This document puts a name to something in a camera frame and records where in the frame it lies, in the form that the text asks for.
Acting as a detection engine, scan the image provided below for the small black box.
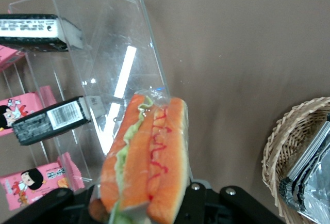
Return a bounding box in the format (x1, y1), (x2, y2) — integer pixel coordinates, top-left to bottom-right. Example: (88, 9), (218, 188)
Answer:
(11, 95), (108, 147)
(0, 13), (85, 53)

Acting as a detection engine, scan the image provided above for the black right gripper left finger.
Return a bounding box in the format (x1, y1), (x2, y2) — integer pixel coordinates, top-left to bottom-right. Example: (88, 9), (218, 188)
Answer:
(0, 184), (103, 224)

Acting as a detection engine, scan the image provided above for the sandwich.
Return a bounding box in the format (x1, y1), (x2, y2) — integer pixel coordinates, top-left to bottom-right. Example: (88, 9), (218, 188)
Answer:
(98, 93), (191, 222)

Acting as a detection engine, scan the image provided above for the clear acrylic stepped display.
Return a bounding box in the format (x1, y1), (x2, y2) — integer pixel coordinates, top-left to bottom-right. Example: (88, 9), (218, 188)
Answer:
(7, 0), (192, 191)

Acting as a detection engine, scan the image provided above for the light wicker basket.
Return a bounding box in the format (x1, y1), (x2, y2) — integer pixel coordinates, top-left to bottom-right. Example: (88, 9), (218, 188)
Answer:
(261, 95), (330, 224)

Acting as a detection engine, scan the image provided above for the pink cartoon snack packet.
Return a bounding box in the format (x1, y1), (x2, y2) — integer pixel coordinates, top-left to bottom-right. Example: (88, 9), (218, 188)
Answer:
(0, 152), (86, 212)
(0, 85), (58, 137)
(0, 44), (27, 73)

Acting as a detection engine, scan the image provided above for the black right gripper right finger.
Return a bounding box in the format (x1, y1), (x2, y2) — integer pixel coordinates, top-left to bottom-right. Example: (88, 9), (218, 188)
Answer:
(177, 179), (285, 224)

